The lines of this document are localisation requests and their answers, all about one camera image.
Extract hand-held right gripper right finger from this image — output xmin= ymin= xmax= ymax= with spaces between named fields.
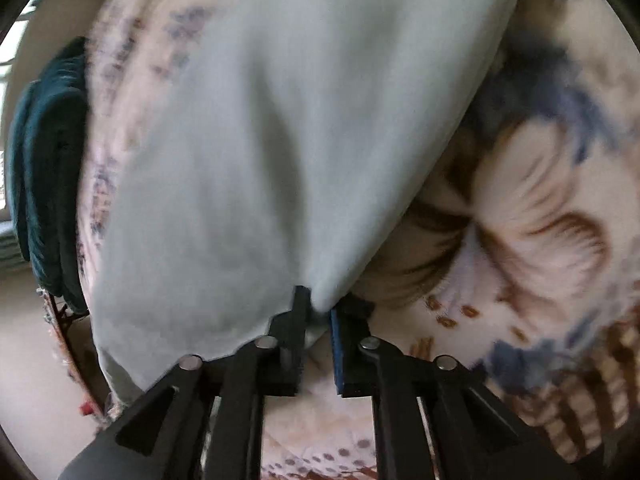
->
xmin=327 ymin=295 xmax=581 ymax=480

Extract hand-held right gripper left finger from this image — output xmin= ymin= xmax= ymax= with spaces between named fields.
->
xmin=57 ymin=285 xmax=313 ymax=480

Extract light green pants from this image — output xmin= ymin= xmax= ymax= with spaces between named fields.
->
xmin=92 ymin=0 xmax=531 ymax=411

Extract floral bed sheet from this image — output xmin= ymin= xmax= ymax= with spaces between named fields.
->
xmin=40 ymin=0 xmax=640 ymax=480

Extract teal folded quilt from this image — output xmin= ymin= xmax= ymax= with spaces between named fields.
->
xmin=7 ymin=35 xmax=93 ymax=316

